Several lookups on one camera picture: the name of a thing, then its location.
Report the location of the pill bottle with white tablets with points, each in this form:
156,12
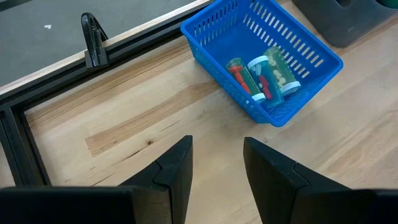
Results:
281,71

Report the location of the black frame clamp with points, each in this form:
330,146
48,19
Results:
93,43

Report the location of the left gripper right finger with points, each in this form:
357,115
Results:
270,183

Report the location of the pill bottle with red capsules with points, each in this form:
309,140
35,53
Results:
244,79

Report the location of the teal bandage roll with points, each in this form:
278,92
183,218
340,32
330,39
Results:
388,3

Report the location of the small blue slotted basket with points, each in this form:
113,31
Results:
236,31

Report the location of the small vial with pink pills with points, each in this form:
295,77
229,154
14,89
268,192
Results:
264,82

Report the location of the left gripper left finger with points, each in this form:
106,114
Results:
172,177

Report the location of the grey translucent plastic bin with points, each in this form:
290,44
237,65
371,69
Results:
342,21

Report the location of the black aluminium table frame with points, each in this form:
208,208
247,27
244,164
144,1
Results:
12,140

